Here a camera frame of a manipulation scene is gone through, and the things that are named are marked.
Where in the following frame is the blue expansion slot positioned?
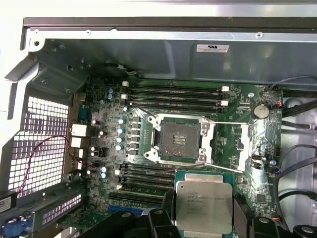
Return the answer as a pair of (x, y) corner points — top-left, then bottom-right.
(107, 205), (150, 216)

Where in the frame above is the silver CPU with green edge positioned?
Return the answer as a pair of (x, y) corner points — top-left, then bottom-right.
(174, 169), (235, 238)

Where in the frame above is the red black twisted wire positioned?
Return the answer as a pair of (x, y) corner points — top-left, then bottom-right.
(16, 135), (101, 194)

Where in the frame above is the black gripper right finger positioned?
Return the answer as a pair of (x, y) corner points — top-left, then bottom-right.
(232, 194), (317, 238)

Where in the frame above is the metal socket cover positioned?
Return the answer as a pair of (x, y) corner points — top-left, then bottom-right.
(202, 116), (254, 174)

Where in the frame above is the CPU socket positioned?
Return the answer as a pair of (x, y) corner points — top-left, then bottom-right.
(147, 113), (216, 170)

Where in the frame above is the open black PC case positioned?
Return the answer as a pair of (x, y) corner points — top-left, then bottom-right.
(0, 16), (317, 238)

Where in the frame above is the green motherboard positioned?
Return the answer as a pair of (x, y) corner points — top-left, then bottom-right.
(73, 78), (283, 238)

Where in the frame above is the thick black wire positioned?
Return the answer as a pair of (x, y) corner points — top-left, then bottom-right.
(281, 101), (317, 118)

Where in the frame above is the round silver coin battery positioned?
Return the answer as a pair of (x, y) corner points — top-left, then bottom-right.
(251, 102), (270, 120)

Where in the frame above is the white sticker on case wall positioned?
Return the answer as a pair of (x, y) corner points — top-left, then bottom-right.
(196, 43), (230, 54)

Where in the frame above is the thin grey wire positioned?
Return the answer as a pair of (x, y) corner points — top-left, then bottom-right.
(268, 75), (317, 92)

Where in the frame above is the black RAM slot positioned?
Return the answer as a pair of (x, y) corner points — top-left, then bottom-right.
(122, 90), (230, 98)
(116, 184), (175, 195)
(122, 82), (230, 92)
(118, 178), (176, 187)
(118, 171), (176, 180)
(118, 163), (176, 173)
(123, 102), (230, 113)
(122, 95), (230, 105)

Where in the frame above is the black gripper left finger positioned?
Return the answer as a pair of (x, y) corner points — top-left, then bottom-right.
(85, 189), (180, 238)

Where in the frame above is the blue plastic slot latch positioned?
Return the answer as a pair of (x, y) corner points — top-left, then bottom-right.
(0, 215), (30, 237)

